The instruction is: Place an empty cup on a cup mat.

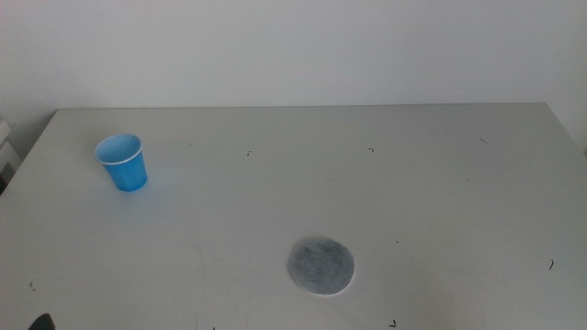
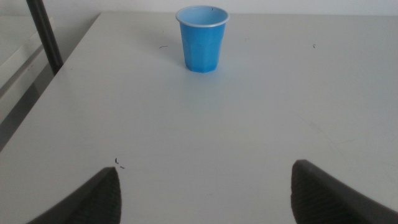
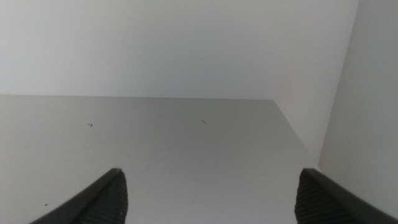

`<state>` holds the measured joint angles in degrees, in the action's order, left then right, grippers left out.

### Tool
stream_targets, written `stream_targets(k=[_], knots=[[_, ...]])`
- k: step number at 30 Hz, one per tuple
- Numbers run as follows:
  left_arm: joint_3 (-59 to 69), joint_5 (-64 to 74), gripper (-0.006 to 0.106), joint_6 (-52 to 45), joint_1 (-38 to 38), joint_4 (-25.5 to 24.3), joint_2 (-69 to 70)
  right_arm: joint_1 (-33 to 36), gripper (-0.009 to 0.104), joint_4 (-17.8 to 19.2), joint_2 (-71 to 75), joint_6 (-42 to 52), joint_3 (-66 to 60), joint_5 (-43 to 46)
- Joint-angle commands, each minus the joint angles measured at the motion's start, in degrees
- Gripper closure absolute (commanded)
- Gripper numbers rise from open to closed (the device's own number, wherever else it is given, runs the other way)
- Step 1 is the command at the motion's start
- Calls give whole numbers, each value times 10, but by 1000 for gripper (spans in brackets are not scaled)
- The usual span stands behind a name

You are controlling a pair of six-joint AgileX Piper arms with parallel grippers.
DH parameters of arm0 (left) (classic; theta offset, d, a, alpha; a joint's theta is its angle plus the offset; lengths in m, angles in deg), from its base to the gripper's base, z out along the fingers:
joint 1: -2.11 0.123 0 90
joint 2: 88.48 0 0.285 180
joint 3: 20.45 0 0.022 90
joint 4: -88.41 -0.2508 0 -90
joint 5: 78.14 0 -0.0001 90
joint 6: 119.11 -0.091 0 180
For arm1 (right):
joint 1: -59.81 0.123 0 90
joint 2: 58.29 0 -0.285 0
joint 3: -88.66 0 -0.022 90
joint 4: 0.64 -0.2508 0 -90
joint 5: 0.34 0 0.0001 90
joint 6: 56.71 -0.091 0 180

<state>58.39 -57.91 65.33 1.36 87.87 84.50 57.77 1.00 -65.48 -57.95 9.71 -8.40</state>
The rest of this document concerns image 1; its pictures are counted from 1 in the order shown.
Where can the round grey cup mat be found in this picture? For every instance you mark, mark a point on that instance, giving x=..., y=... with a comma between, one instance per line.
x=322, y=267

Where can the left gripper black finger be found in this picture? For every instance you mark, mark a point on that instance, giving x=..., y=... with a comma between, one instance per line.
x=42, y=322

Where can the blue plastic cup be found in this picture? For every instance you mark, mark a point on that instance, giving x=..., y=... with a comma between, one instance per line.
x=125, y=172

